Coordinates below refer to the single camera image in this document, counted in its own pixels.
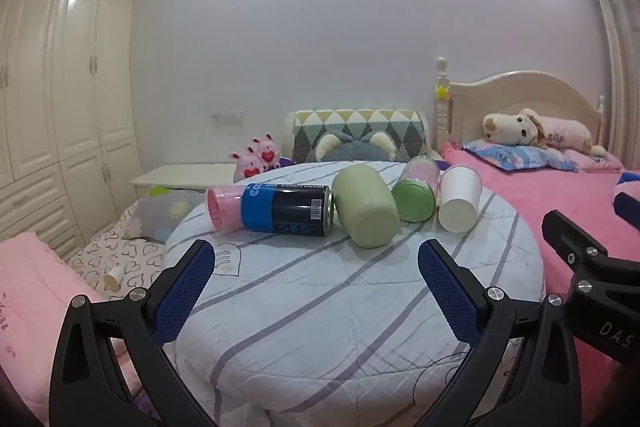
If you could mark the clear cup with green base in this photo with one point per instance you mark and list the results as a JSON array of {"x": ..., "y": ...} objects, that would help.
[{"x": 414, "y": 197}]

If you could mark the white wall socket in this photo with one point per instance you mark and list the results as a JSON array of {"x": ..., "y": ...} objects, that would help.
[{"x": 228, "y": 117}]

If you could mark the white bedside table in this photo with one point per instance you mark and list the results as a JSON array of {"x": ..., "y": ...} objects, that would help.
[{"x": 185, "y": 174}]

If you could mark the grey bear plush cushion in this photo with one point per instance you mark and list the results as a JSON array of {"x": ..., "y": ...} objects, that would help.
[{"x": 350, "y": 149}]

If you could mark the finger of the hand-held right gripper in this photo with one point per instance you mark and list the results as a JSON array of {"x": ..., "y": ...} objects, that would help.
[
  {"x": 567, "y": 239},
  {"x": 629, "y": 208}
]

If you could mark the white wardrobe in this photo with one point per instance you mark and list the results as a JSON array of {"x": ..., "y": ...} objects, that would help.
[{"x": 65, "y": 82}]

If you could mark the blue floral pillow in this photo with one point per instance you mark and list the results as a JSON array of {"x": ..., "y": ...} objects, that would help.
[{"x": 510, "y": 156}]

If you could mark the pink plastic cup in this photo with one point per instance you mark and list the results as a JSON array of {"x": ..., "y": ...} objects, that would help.
[{"x": 224, "y": 209}]

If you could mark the grey flower print pillow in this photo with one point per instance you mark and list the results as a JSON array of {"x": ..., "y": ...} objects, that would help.
[{"x": 167, "y": 212}]

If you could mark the small white paper cup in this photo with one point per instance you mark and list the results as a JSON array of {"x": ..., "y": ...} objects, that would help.
[{"x": 113, "y": 278}]

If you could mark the white and brown dog plush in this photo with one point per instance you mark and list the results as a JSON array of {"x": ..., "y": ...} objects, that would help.
[{"x": 515, "y": 127}]

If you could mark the cream wooden bed headboard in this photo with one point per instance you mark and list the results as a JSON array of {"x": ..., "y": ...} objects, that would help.
[{"x": 505, "y": 99}]

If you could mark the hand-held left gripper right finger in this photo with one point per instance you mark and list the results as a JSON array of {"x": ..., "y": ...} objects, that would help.
[{"x": 446, "y": 294}]

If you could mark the pink bed sheet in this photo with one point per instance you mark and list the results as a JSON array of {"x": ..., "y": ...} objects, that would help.
[{"x": 525, "y": 202}]

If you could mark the heart print bed sheet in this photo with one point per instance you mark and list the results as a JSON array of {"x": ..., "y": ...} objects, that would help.
[{"x": 127, "y": 257}]

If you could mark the pink blanket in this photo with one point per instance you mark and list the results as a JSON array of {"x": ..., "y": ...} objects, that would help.
[{"x": 30, "y": 287}]

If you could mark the pale green cup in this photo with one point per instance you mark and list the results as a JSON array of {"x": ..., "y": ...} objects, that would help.
[{"x": 366, "y": 202}]

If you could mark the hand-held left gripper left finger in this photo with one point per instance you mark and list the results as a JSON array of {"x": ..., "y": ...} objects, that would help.
[{"x": 184, "y": 294}]

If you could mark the pink rabbit plush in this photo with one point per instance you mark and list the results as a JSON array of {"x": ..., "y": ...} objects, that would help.
[
  {"x": 267, "y": 152},
  {"x": 247, "y": 165}
]

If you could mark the white door frame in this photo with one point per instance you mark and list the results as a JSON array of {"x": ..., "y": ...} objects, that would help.
[{"x": 617, "y": 57}]

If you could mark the pink pillow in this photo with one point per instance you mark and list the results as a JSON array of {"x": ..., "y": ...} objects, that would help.
[{"x": 595, "y": 161}]

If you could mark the blue and black can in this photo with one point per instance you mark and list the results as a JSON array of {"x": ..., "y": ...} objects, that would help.
[{"x": 287, "y": 209}]

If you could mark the triangle pattern headboard cushion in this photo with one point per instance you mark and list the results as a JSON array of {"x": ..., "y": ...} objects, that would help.
[{"x": 360, "y": 122}]

